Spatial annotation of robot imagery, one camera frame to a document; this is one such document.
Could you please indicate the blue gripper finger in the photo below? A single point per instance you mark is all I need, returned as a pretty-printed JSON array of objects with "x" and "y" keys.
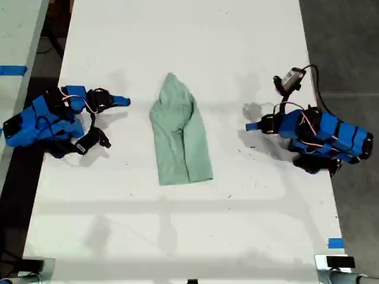
[
  {"x": 257, "y": 125},
  {"x": 118, "y": 98},
  {"x": 256, "y": 128},
  {"x": 118, "y": 104}
]

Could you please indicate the pale green T-shirt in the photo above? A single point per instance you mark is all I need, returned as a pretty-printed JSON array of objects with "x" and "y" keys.
[{"x": 177, "y": 142}]

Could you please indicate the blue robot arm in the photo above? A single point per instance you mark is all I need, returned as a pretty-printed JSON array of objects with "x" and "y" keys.
[
  {"x": 343, "y": 133},
  {"x": 44, "y": 121}
]

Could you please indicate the long blue tape strip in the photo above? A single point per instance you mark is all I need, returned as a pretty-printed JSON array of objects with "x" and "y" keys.
[{"x": 13, "y": 70}]

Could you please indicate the short blue tape strip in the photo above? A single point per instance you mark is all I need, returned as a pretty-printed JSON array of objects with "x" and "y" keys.
[{"x": 335, "y": 243}]

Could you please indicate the black clamp block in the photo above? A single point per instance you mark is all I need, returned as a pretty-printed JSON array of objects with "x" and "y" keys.
[
  {"x": 33, "y": 264},
  {"x": 340, "y": 262}
]

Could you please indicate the grey metal pipe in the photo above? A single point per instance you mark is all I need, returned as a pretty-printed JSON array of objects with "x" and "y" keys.
[{"x": 340, "y": 278}]

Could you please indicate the small black edge clip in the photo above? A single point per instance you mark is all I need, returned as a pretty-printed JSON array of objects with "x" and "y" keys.
[{"x": 192, "y": 281}]

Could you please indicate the black camera stalk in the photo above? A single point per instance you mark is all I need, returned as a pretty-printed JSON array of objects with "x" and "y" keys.
[
  {"x": 285, "y": 100},
  {"x": 93, "y": 121}
]

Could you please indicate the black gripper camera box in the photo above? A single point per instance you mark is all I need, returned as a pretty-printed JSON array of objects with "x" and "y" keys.
[
  {"x": 91, "y": 140},
  {"x": 291, "y": 78}
]

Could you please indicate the metal table bracket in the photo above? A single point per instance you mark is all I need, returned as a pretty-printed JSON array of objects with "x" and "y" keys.
[
  {"x": 49, "y": 270},
  {"x": 321, "y": 263}
]

